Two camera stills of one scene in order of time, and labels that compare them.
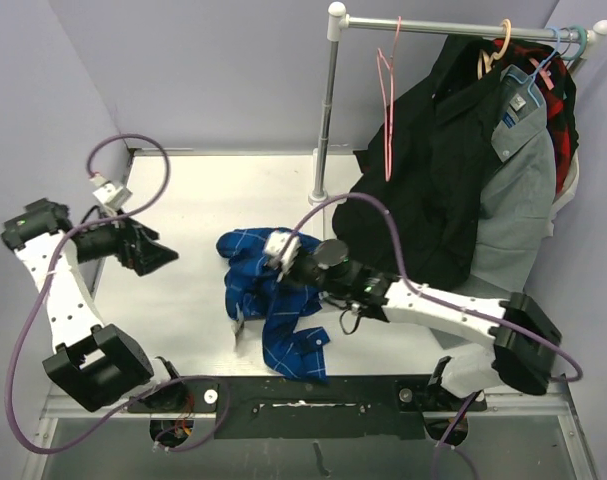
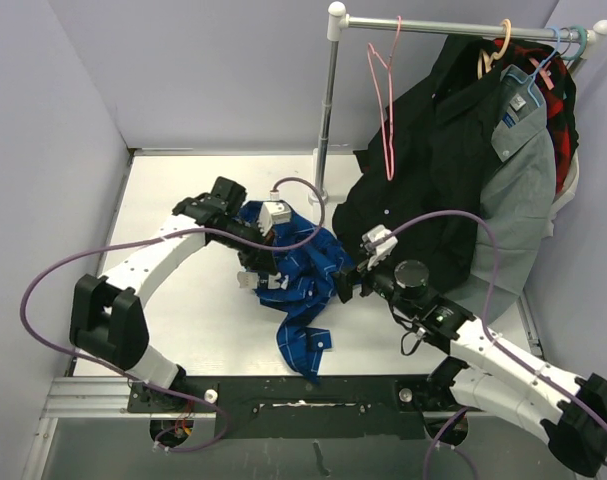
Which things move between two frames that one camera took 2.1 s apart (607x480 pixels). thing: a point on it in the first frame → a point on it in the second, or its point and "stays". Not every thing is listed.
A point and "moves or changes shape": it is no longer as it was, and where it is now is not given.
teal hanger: [583, 46] stays
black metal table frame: [340, 408] stays
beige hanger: [482, 53] stays
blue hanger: [530, 78] stays
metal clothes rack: [339, 23] stays
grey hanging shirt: [517, 195] stays
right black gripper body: [306, 270] → [380, 280]
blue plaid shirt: [254, 289] moves or changes shape
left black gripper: [135, 246] → [258, 259]
